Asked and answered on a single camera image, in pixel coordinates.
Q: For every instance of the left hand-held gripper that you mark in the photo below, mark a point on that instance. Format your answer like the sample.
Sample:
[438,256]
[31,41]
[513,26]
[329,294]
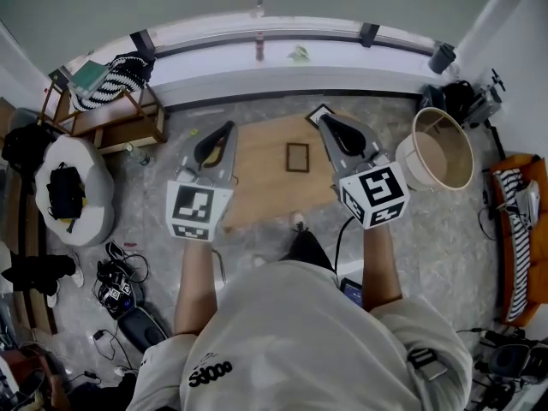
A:
[199,206]

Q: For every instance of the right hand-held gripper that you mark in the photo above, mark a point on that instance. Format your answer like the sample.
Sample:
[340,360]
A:
[379,191]

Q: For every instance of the black picture frame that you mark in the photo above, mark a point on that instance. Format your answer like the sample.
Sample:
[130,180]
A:
[317,114]

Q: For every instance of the brown picture frame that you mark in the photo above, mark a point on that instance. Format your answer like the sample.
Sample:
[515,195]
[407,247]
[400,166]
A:
[288,157]

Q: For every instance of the person's left forearm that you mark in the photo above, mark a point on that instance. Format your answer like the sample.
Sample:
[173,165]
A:
[194,285]

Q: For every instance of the person's right forearm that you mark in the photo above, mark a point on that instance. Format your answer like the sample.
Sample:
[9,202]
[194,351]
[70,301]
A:
[381,268]

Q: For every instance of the clear plastic bottle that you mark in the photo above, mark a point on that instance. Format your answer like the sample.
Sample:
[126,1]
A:
[138,154]

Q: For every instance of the beige round lampshade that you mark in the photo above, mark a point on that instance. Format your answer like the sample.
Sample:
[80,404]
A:
[432,161]

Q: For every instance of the wooden shelf rack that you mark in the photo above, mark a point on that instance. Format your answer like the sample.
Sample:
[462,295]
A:
[128,124]

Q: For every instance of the white window sill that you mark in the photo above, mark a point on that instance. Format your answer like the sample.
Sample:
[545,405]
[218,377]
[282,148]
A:
[278,73]

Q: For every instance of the person's white shoe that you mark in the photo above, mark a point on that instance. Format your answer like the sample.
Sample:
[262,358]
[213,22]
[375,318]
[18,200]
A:
[297,218]

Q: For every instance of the small green plant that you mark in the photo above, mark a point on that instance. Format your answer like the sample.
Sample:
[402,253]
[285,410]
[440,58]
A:
[298,54]

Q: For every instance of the dark red bottle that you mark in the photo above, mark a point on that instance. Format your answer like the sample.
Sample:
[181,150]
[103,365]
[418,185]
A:
[260,49]

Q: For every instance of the black backpack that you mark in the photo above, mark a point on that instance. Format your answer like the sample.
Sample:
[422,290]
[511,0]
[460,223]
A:
[458,97]

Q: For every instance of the black and white striped cloth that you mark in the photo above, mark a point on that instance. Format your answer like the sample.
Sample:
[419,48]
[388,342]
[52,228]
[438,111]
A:
[115,79]

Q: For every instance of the person's black-clad leg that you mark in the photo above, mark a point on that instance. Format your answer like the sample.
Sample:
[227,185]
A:
[308,248]

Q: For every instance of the white beanbag seat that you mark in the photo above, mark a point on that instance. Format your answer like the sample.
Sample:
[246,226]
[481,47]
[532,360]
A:
[96,186]

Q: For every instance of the green book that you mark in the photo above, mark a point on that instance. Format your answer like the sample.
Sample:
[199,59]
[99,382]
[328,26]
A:
[89,75]

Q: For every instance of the dark tablet screen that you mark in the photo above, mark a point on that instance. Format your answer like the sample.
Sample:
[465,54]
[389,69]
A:
[353,291]

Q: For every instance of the black bag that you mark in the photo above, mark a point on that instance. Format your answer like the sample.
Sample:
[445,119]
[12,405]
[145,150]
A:
[64,193]

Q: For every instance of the white sneaker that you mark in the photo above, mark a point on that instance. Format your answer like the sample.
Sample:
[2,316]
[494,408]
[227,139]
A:
[78,270]
[52,294]

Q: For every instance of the black jacket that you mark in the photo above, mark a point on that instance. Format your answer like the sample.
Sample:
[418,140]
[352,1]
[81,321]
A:
[25,146]

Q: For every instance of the white handheld device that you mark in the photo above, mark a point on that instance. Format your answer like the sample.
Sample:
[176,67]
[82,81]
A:
[531,199]

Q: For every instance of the black oval base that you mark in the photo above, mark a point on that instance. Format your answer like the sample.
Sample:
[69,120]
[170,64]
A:
[141,330]

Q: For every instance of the person's white shirt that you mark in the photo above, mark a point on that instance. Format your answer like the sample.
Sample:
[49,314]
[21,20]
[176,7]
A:
[291,341]

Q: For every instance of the navy striped white cloth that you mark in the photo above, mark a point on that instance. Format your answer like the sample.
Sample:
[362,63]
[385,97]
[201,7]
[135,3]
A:
[519,263]

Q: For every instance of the black garment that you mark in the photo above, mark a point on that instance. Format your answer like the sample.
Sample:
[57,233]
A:
[34,268]

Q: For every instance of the orange sofa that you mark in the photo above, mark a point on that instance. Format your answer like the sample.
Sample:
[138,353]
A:
[539,246]

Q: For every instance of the black camera equipment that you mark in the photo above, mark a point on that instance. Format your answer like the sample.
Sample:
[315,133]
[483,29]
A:
[514,360]

